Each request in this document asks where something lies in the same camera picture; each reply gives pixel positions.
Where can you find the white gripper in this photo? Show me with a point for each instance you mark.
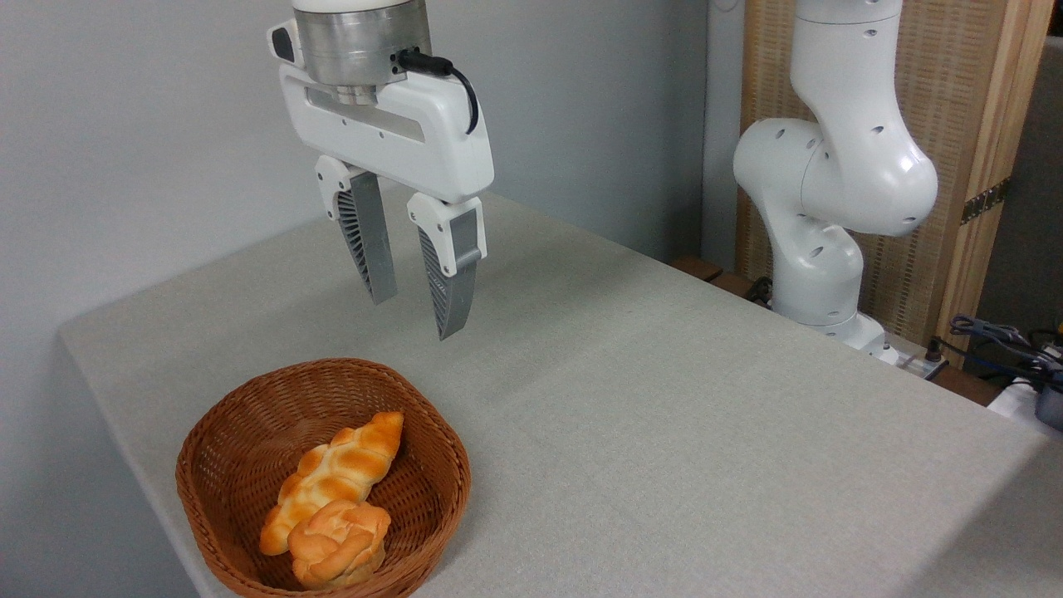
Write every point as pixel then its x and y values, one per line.
pixel 390 133

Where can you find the long braided bread loaf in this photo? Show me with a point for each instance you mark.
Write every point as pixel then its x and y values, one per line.
pixel 340 469

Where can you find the white robot base connector block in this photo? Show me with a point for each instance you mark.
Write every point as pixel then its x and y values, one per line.
pixel 909 359

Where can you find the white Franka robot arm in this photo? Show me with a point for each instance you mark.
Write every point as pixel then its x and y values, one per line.
pixel 847 166

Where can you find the round knotted bread roll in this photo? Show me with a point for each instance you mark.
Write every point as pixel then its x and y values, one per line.
pixel 336 544

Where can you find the brown woven wicker basket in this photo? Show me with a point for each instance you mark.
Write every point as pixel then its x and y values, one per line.
pixel 241 440

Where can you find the wooden rattan folding screen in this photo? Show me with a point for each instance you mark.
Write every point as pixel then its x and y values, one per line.
pixel 955 83

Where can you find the metal screen hinge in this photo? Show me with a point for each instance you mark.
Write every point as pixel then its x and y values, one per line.
pixel 986 200

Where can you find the blue grey plastic container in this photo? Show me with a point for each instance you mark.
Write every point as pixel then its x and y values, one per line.
pixel 1050 407

